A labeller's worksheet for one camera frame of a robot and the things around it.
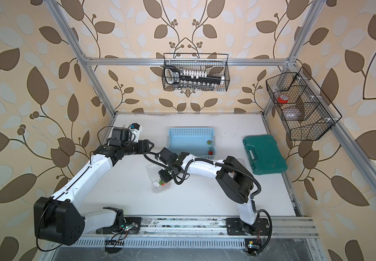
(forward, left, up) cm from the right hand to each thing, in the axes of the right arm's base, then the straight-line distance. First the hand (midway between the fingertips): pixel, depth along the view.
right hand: (163, 176), depth 85 cm
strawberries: (-2, +1, -3) cm, 4 cm away
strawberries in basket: (+17, -27, -3) cm, 32 cm away
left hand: (+12, +8, +14) cm, 20 cm away
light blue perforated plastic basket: (+25, -21, -4) cm, 33 cm away
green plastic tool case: (+12, -58, 0) cm, 59 cm away
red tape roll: (+27, -63, +28) cm, 74 cm away
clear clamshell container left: (-3, +3, -4) cm, 6 cm away
